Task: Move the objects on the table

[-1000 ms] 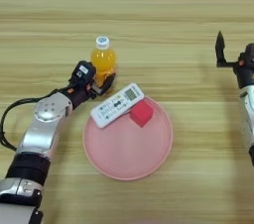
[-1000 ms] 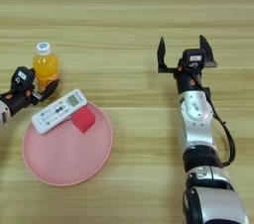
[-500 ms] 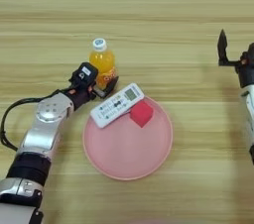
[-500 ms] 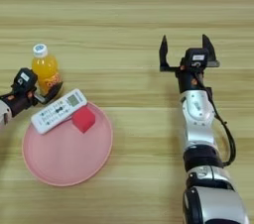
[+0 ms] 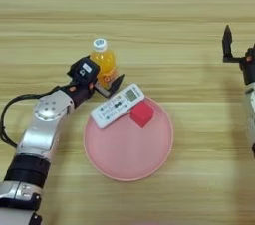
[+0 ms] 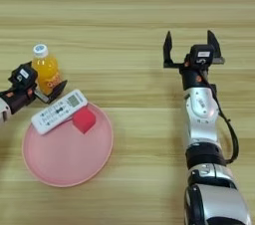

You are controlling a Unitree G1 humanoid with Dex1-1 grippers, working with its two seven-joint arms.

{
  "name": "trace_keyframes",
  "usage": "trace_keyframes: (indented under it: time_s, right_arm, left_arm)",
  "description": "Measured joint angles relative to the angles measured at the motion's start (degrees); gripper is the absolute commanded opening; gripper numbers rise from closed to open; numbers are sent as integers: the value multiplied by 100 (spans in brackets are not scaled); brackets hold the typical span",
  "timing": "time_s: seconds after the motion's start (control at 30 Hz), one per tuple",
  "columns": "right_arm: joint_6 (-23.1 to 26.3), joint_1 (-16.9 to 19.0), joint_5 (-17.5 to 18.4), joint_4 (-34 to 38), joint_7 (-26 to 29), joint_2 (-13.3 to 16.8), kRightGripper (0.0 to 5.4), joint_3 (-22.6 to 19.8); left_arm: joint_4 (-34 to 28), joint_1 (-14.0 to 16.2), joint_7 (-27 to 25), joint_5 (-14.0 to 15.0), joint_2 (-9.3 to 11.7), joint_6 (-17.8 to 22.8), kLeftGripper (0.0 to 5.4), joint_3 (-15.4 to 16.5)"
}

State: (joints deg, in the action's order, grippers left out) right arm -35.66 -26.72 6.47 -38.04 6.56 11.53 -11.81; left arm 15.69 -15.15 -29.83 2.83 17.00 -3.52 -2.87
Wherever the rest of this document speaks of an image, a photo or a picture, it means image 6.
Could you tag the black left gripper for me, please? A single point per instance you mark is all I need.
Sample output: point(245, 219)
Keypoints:
point(18, 99)

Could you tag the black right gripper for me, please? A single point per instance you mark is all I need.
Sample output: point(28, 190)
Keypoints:
point(192, 78)

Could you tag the white remote control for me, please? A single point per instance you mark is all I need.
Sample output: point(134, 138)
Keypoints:
point(58, 111)

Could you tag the orange juice bottle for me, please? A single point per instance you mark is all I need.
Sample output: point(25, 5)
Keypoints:
point(46, 69)

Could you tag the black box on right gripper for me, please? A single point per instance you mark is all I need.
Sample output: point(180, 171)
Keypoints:
point(202, 54)

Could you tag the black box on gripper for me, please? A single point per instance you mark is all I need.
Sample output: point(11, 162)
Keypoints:
point(202, 54)
point(23, 76)

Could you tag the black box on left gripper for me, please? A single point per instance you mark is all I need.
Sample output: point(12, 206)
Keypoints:
point(23, 76)

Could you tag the red cube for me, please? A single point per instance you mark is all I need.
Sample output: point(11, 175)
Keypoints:
point(83, 120)

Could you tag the pink round plate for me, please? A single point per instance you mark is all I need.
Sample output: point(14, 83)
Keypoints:
point(66, 159)

